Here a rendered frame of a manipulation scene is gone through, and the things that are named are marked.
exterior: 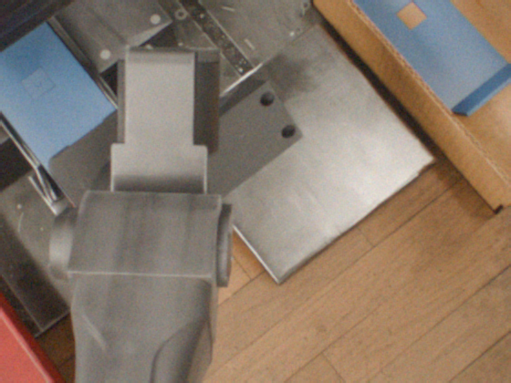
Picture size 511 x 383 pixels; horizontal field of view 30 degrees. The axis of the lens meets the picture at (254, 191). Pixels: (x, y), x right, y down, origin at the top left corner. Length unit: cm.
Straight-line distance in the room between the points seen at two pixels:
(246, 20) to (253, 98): 29
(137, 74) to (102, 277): 12
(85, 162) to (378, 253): 29
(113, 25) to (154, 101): 29
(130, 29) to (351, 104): 20
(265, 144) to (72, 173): 13
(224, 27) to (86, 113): 18
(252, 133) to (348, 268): 24
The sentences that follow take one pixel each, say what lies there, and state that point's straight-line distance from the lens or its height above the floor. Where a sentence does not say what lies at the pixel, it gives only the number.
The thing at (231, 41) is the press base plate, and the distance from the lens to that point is 87.
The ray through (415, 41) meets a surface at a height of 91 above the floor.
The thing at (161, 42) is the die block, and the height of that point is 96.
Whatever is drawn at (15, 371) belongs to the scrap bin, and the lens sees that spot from 82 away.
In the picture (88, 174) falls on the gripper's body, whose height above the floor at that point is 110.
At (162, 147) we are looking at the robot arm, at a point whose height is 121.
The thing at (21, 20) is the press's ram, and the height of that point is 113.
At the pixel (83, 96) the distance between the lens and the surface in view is 76.
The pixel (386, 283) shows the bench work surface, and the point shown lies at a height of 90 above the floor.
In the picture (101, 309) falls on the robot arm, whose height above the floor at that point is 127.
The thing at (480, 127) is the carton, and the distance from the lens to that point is 85.
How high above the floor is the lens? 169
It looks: 75 degrees down
